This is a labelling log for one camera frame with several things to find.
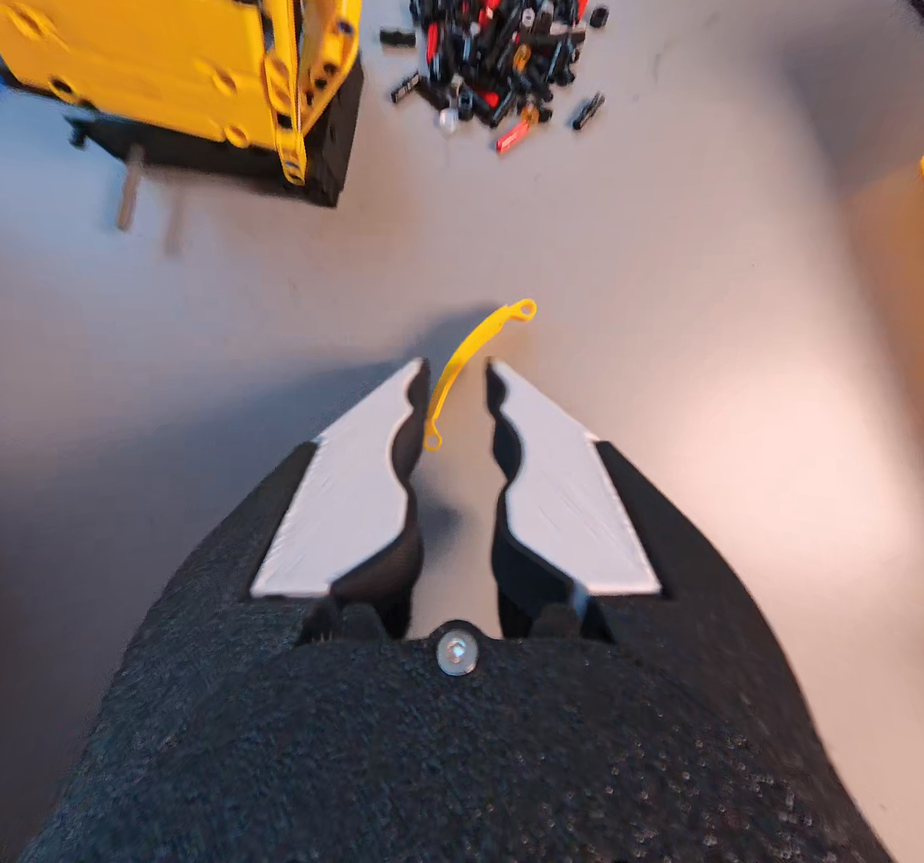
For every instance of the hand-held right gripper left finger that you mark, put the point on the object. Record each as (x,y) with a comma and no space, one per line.
(339,516)

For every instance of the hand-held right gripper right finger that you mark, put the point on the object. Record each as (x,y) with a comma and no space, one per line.
(577,516)

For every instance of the yellow curved panel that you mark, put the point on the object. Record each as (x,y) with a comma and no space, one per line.
(469,354)

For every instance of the pile of small connector pins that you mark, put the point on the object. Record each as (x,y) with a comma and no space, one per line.
(498,33)

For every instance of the yellow toy robot model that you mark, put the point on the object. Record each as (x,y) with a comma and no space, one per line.
(144,47)

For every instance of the long red axle pin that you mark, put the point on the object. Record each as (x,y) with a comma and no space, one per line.
(512,135)

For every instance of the black connector pin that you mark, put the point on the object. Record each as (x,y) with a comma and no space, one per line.
(588,111)
(405,88)
(398,37)

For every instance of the clear round stud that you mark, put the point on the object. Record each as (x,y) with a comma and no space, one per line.
(447,120)

